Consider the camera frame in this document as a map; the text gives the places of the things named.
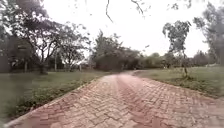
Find slender young tree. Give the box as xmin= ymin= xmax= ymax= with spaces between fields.
xmin=162 ymin=20 xmax=193 ymax=80

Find grass field with leaf litter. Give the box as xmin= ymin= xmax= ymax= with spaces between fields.
xmin=0 ymin=69 xmax=111 ymax=125

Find red brick path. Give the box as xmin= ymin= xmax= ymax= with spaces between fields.
xmin=4 ymin=71 xmax=224 ymax=128

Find dense clump of trees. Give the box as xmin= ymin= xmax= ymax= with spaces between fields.
xmin=90 ymin=29 xmax=145 ymax=72

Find overhanging bare branches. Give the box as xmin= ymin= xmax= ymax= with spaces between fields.
xmin=104 ymin=0 xmax=148 ymax=24

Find pale stone kerb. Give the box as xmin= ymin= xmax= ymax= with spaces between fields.
xmin=146 ymin=77 xmax=224 ymax=101
xmin=3 ymin=77 xmax=105 ymax=128

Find large spreading tree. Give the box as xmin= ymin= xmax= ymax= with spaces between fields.
xmin=0 ymin=0 xmax=68 ymax=75

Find medium spreading tree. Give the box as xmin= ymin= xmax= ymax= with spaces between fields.
xmin=54 ymin=22 xmax=92 ymax=72

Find tall leafy tree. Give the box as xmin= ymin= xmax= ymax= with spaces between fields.
xmin=193 ymin=1 xmax=224 ymax=67

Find dark building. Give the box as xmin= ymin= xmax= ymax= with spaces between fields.
xmin=0 ymin=35 xmax=36 ymax=73

